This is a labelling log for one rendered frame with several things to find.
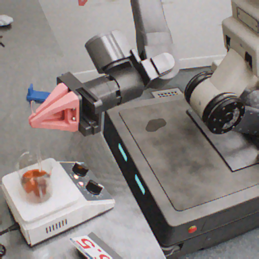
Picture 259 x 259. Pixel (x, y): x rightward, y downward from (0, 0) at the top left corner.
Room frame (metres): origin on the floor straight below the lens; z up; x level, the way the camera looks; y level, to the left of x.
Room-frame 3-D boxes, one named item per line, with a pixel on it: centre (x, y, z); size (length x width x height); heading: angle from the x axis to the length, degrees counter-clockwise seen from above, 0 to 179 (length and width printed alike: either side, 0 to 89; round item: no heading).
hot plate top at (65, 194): (0.40, 0.16, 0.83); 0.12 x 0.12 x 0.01; 40
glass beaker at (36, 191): (0.39, 0.15, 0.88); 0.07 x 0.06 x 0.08; 102
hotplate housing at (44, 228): (0.42, 0.14, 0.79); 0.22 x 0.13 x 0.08; 130
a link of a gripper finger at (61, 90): (0.42, 0.11, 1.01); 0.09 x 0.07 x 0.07; 133
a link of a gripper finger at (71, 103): (0.43, 0.13, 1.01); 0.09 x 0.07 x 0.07; 134
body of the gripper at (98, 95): (0.47, 0.07, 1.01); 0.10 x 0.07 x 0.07; 43
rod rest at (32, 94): (0.79, 0.26, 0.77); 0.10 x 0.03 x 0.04; 88
